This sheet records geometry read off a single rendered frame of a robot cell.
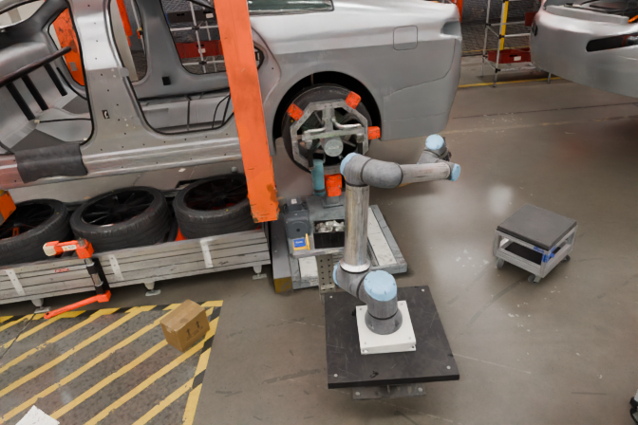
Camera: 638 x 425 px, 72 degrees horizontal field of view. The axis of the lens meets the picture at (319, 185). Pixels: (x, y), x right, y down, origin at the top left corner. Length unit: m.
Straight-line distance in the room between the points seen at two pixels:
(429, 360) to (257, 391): 0.93
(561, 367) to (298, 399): 1.39
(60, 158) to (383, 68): 2.29
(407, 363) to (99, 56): 2.54
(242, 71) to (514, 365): 2.15
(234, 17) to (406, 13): 1.21
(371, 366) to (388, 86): 1.86
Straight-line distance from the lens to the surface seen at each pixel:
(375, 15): 3.06
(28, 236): 3.54
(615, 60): 4.39
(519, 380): 2.67
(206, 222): 3.10
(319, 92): 3.07
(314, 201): 3.58
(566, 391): 2.70
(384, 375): 2.20
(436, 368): 2.24
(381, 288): 2.11
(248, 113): 2.54
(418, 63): 3.19
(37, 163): 3.54
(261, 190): 2.73
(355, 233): 2.08
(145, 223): 3.27
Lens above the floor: 2.03
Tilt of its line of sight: 28 degrees down
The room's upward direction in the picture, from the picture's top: 5 degrees counter-clockwise
